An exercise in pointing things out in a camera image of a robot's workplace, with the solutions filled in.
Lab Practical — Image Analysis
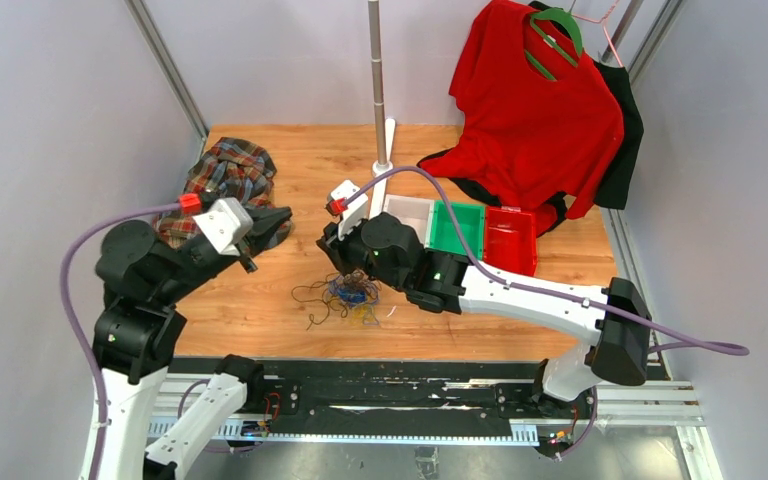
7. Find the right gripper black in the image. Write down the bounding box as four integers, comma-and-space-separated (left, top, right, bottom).
318, 212, 408, 294

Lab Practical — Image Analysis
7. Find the coloured cable bundle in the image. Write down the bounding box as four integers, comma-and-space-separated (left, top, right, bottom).
322, 268, 383, 327

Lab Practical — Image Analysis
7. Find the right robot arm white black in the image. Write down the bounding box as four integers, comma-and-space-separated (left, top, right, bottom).
317, 213, 650, 417

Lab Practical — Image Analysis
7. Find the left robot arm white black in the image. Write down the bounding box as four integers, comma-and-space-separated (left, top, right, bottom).
80, 198, 292, 479

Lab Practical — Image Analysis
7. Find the plaid flannel shirt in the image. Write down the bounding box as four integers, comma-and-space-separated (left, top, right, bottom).
152, 137, 293, 250

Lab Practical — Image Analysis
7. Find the white plastic bin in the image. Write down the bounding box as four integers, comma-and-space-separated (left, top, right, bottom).
383, 194, 435, 242

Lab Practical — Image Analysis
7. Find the metal pole with white base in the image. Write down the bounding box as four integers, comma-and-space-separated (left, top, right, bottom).
367, 0, 395, 218

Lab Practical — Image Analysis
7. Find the red plastic bin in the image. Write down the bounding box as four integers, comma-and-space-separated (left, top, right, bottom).
482, 207, 538, 276

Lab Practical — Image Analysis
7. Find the red t-shirt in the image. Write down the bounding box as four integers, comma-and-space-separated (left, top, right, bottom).
418, 0, 626, 236

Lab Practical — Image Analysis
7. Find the black t-shirt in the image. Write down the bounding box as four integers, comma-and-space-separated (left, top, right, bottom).
528, 0, 645, 211

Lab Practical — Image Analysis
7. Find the green clothes hanger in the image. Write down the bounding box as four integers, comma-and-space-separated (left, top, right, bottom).
523, 6, 584, 81

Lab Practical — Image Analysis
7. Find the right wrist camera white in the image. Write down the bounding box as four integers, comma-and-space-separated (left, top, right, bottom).
326, 180, 369, 240

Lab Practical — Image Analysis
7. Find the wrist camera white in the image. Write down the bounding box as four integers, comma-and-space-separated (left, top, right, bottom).
326, 180, 369, 240
193, 198, 254, 257

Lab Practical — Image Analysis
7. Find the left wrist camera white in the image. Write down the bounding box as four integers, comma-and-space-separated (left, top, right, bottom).
193, 198, 254, 257

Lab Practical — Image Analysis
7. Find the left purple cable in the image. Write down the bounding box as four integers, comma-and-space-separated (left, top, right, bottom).
59, 193, 203, 480

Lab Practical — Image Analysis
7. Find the purple cable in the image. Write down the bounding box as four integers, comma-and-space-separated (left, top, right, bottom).
327, 166, 751, 460
59, 193, 203, 480

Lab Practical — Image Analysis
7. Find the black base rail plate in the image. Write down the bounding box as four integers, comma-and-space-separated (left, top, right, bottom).
233, 359, 596, 439

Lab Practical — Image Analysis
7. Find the aluminium frame post left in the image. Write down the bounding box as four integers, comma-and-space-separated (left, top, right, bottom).
125, 0, 209, 142

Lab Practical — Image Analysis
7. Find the aluminium frame post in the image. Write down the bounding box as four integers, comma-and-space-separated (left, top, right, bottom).
125, 0, 209, 142
628, 0, 685, 84

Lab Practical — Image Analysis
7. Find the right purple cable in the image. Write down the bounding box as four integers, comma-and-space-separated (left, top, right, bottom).
327, 166, 751, 460

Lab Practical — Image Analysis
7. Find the pink wire hanger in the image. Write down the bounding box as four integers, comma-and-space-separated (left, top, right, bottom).
567, 0, 628, 67

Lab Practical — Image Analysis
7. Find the aluminium frame post right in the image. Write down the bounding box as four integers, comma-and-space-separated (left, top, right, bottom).
628, 0, 685, 84

